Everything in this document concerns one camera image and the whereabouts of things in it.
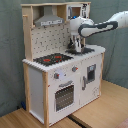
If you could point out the white oven door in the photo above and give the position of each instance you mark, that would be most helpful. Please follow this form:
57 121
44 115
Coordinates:
63 98

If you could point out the white microwave door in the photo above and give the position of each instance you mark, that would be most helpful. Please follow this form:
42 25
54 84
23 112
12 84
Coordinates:
75 10

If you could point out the red stove knob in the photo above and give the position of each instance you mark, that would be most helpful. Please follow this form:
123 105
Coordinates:
74 69
56 75

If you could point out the grey toy sink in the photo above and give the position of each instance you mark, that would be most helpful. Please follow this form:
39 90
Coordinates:
84 50

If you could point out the black toy faucet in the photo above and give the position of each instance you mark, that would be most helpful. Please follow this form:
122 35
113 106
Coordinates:
71 43

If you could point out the wooden toy kitchen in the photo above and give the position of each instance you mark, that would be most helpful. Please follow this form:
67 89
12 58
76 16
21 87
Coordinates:
46 40

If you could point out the grey ice dispenser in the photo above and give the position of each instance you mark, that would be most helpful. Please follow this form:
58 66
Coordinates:
91 73

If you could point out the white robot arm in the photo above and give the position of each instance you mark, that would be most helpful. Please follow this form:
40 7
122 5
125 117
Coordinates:
83 27

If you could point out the white fridge door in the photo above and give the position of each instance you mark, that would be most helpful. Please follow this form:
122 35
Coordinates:
90 91

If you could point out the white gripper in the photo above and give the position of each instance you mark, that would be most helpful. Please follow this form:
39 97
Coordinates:
77 42

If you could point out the left red stove knob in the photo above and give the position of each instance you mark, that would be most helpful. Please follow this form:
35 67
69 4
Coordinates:
56 75

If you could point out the grey range hood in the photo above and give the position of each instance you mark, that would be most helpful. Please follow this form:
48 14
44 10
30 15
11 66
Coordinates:
48 18

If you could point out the right red stove knob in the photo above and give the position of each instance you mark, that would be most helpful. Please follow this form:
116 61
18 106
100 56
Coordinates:
74 69

